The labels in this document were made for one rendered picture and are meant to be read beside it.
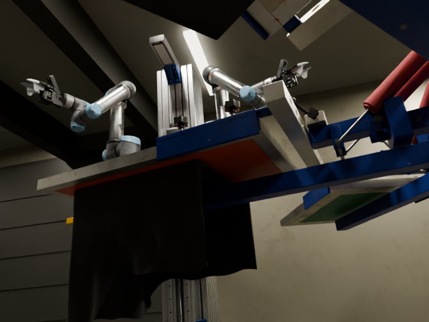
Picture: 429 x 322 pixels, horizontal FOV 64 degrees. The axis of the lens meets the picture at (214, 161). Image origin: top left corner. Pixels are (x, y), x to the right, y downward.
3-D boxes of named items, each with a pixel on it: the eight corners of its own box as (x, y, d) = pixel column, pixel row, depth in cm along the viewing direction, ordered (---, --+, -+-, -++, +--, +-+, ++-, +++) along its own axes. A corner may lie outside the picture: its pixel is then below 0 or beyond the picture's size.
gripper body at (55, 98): (43, 97, 176) (65, 106, 185) (46, 82, 179) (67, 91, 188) (36, 101, 181) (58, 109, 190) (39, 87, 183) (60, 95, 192)
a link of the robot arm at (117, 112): (115, 158, 197) (117, 78, 217) (99, 165, 205) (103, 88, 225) (131, 163, 206) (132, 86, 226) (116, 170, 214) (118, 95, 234)
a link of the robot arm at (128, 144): (128, 152, 190) (128, 130, 195) (113, 159, 197) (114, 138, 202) (145, 158, 199) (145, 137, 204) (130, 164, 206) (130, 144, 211)
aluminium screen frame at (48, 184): (36, 190, 114) (37, 179, 115) (142, 218, 164) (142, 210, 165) (261, 129, 85) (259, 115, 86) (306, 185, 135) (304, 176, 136)
